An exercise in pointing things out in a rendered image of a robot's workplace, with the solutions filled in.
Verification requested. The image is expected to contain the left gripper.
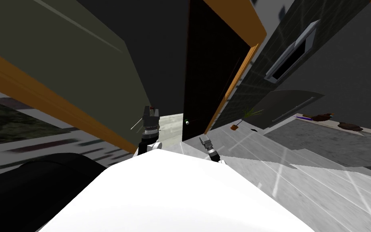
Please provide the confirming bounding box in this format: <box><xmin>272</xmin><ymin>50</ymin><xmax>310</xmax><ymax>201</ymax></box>
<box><xmin>142</xmin><ymin>105</ymin><xmax>161</xmax><ymax>129</ymax></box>

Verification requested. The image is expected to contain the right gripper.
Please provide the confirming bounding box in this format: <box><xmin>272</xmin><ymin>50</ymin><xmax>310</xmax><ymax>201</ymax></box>
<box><xmin>199</xmin><ymin>135</ymin><xmax>213</xmax><ymax>150</ymax></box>

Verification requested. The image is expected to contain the green plant in orange pot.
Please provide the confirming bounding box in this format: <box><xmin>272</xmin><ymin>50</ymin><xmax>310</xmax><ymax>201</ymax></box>
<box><xmin>230</xmin><ymin>108</ymin><xmax>265</xmax><ymax>132</ymax></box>

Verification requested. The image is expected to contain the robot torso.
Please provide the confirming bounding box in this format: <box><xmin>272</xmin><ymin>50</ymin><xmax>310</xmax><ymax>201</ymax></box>
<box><xmin>38</xmin><ymin>148</ymin><xmax>315</xmax><ymax>232</ymax></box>

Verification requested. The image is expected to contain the black door leaf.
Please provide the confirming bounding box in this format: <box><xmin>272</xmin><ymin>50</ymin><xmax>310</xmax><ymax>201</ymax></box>
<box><xmin>181</xmin><ymin>0</ymin><xmax>252</xmax><ymax>142</ymax></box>

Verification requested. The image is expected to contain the grey framed window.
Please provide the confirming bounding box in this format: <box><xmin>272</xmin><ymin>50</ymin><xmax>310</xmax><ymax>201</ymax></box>
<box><xmin>264</xmin><ymin>19</ymin><xmax>322</xmax><ymax>84</ymax></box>

